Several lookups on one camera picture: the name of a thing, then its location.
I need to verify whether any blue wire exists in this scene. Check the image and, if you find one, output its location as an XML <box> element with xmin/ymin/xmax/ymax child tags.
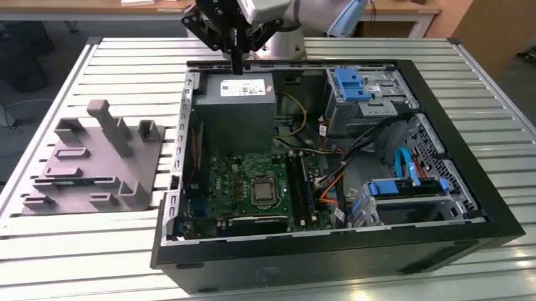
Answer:
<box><xmin>394</xmin><ymin>147</ymin><xmax>421</xmax><ymax>186</ymax></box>

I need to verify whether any white and black wire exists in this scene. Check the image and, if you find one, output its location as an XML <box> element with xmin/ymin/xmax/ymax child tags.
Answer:
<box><xmin>273</xmin><ymin>136</ymin><xmax>342</xmax><ymax>156</ymax></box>

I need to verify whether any grey parts rack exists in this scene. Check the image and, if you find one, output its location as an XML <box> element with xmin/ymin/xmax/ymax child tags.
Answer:
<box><xmin>20</xmin><ymin>99</ymin><xmax>168</xmax><ymax>217</ymax></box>

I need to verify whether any black cable bundle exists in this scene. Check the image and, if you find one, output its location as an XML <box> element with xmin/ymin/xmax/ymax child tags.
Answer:
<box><xmin>340</xmin><ymin>108</ymin><xmax>416</xmax><ymax>169</ymax></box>

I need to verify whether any black RAM slot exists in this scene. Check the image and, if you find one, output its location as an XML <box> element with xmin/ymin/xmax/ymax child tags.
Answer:
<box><xmin>290</xmin><ymin>150</ymin><xmax>309</xmax><ymax>227</ymax></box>
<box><xmin>286</xmin><ymin>150</ymin><xmax>303</xmax><ymax>227</ymax></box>
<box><xmin>295</xmin><ymin>150</ymin><xmax>314</xmax><ymax>226</ymax></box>

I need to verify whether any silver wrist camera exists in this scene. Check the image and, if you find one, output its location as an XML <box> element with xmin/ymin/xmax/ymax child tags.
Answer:
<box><xmin>237</xmin><ymin>0</ymin><xmax>290</xmax><ymax>25</ymax></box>

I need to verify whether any green motherboard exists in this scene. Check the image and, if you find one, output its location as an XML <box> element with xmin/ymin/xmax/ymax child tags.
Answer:
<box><xmin>179</xmin><ymin>152</ymin><xmax>336</xmax><ymax>241</ymax></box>

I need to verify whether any brown wooden cabinet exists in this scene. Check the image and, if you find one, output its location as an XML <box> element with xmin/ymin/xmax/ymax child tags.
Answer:
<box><xmin>426</xmin><ymin>0</ymin><xmax>536</xmax><ymax>79</ymax></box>

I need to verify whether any black PC case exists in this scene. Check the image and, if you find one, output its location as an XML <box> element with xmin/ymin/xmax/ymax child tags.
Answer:
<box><xmin>150</xmin><ymin>58</ymin><xmax>527</xmax><ymax>294</ymax></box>

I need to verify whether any grey power supply unit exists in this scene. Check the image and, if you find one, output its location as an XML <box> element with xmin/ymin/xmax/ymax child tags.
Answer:
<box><xmin>191</xmin><ymin>73</ymin><xmax>277</xmax><ymax>154</ymax></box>

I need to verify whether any blue disk carrier with disk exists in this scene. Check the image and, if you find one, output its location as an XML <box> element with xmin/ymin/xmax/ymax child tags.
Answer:
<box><xmin>366</xmin><ymin>177</ymin><xmax>452</xmax><ymax>198</ymax></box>

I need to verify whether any black office chair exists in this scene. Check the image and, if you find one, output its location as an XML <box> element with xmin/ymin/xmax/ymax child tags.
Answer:
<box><xmin>0</xmin><ymin>20</ymin><xmax>55</xmax><ymax>93</ymax></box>

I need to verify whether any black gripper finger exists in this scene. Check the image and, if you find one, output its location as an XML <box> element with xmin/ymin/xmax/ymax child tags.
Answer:
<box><xmin>180</xmin><ymin>4</ymin><xmax>239</xmax><ymax>76</ymax></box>
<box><xmin>237</xmin><ymin>18</ymin><xmax>283</xmax><ymax>76</ymax></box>

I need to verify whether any orange wire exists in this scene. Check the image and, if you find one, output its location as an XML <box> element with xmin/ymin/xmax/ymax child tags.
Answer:
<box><xmin>320</xmin><ymin>162</ymin><xmax>349</xmax><ymax>206</ymax></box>

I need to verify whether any RAM stick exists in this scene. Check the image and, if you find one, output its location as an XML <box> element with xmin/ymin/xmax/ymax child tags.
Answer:
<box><xmin>37</xmin><ymin>178</ymin><xmax>114</xmax><ymax>187</ymax></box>
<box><xmin>299</xmin><ymin>150</ymin><xmax>320</xmax><ymax>225</ymax></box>

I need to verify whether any grey metal disk bay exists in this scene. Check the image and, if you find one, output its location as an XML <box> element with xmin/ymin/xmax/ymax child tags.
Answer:
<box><xmin>326</xmin><ymin>67</ymin><xmax>420</xmax><ymax>135</ymax></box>
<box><xmin>362</xmin><ymin>180</ymin><xmax>479</xmax><ymax>226</ymax></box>

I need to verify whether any black graphics card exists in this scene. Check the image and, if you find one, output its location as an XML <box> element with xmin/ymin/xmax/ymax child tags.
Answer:
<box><xmin>217</xmin><ymin>214</ymin><xmax>290</xmax><ymax>238</ymax></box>

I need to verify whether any metal socket cover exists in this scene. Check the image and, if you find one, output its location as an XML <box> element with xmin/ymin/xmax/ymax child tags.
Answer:
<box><xmin>249</xmin><ymin>175</ymin><xmax>279</xmax><ymax>210</ymax></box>

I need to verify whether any wooden desk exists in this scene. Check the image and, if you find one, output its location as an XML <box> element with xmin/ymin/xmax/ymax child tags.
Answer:
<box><xmin>0</xmin><ymin>0</ymin><xmax>442</xmax><ymax>38</ymax></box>

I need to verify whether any yellow wire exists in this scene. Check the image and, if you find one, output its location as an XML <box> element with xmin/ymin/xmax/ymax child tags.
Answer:
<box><xmin>274</xmin><ymin>92</ymin><xmax>309</xmax><ymax>139</ymax></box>

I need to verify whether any silver CPU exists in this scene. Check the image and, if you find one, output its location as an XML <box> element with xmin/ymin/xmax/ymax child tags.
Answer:
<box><xmin>253</xmin><ymin>182</ymin><xmax>273</xmax><ymax>201</ymax></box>

